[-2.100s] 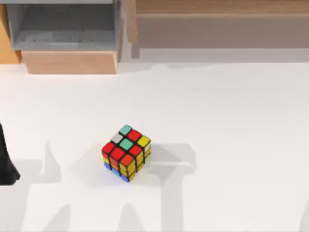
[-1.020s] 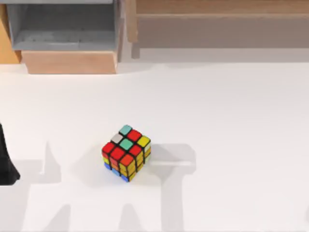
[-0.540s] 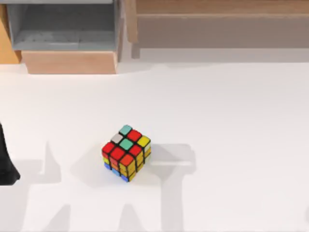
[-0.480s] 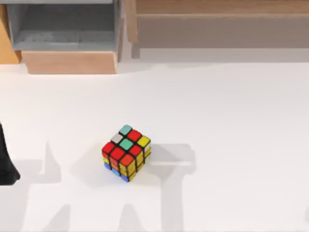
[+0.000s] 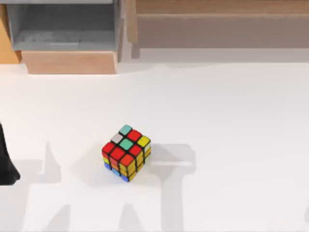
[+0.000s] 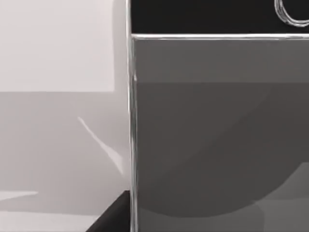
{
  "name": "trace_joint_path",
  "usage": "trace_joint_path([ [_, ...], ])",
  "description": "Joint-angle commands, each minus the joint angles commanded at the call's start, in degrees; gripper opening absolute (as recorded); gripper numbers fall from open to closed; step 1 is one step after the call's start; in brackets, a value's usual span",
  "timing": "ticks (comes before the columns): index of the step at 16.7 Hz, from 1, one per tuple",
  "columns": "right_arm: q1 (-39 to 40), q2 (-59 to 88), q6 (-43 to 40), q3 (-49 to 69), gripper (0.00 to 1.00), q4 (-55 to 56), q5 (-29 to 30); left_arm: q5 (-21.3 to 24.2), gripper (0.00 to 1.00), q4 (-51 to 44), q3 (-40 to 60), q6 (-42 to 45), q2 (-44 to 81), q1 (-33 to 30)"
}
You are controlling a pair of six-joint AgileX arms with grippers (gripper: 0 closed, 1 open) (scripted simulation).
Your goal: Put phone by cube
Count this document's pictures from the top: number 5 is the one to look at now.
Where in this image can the multicoloured puzzle cube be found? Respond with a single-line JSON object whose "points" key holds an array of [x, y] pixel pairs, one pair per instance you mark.
{"points": [[126, 152]]}

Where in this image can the pale wooden drawer front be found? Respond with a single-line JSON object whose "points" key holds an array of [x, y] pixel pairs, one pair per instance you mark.
{"points": [[70, 61]]}

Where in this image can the wooden open shelf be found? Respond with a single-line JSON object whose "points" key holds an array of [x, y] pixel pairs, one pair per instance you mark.
{"points": [[217, 24]]}

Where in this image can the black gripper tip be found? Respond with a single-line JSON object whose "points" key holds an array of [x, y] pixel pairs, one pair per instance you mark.
{"points": [[6, 166]]}

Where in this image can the orange wooden cupboard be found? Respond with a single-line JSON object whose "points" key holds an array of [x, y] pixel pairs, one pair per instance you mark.
{"points": [[6, 46]]}

